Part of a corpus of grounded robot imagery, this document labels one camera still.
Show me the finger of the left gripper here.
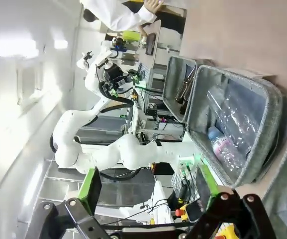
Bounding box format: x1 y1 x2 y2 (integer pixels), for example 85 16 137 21
108 86 121 98
127 70 141 84

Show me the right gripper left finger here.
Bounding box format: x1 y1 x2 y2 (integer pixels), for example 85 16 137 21
32 167 114 239

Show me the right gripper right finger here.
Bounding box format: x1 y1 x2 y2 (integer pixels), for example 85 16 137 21
190 164 267 239

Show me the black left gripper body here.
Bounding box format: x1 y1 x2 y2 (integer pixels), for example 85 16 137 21
102 63 129 91

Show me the brown glass beer bottle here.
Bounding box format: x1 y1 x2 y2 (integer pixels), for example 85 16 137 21
179 98 190 115
175 67 196 103

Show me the clear plastic bottle without label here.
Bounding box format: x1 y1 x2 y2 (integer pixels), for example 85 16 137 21
205 83 262 150

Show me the grey fabric basket labelled Bottle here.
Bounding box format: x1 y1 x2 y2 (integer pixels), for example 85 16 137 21
163 56 198 123

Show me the grey fabric basket labelled Plastic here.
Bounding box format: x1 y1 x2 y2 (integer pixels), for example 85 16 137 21
184 64 287 188

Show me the white coat person hand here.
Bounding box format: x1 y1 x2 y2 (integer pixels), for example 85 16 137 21
144 0 163 12

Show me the yellow emergency stop button box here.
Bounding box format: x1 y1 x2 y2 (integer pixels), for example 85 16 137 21
174 203 191 221

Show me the plastic bottle with pink label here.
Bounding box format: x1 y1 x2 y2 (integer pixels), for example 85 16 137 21
207 126 247 179

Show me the lime green box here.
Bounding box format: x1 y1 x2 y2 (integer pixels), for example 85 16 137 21
123 30 140 41

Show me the person in white coat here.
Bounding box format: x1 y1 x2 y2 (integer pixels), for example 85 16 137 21
80 0 164 32

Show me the rectangular ceiling light panel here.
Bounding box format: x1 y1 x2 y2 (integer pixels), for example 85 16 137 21
0 39 38 57

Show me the white Plastic label card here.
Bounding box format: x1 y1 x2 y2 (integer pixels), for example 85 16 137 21
241 67 276 79

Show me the black cable hose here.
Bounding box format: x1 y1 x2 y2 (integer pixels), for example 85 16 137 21
97 83 134 108

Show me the aluminium frame rack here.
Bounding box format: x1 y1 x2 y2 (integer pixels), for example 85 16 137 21
143 62 169 118

